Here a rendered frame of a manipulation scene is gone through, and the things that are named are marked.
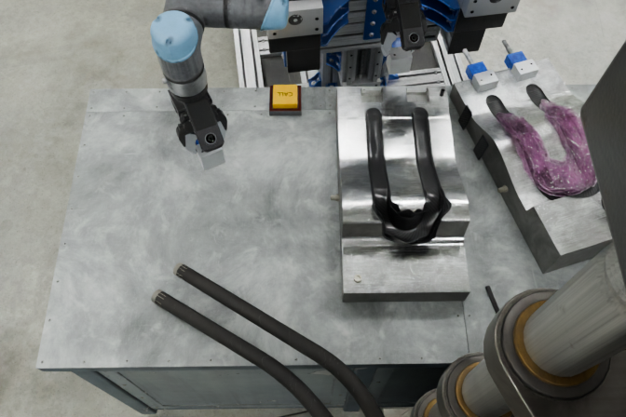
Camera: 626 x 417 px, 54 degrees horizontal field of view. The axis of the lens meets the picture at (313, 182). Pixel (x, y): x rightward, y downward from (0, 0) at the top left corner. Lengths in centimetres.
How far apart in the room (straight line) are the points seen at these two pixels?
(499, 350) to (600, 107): 30
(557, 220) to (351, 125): 49
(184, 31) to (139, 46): 179
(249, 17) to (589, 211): 80
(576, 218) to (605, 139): 108
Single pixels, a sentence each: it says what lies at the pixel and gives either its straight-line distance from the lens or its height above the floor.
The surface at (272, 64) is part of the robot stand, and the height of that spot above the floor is 21.
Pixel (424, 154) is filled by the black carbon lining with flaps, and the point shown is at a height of 88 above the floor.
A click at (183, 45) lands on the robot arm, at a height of 129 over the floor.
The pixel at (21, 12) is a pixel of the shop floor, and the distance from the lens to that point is 316.
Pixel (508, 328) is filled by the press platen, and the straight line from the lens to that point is 58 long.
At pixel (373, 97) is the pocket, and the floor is 86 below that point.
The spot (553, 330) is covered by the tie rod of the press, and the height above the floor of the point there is 161.
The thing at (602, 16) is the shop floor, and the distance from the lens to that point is 314.
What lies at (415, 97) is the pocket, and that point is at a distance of 153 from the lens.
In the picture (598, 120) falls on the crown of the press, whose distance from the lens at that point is 34.
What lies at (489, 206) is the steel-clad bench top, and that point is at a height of 80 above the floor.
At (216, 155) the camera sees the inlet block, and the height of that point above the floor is 94.
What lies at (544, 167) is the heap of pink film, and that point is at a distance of 145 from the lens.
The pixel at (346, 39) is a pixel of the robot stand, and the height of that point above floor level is 73.
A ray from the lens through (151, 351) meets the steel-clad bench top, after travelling 135.
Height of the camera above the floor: 208
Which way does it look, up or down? 62 degrees down
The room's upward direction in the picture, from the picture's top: straight up
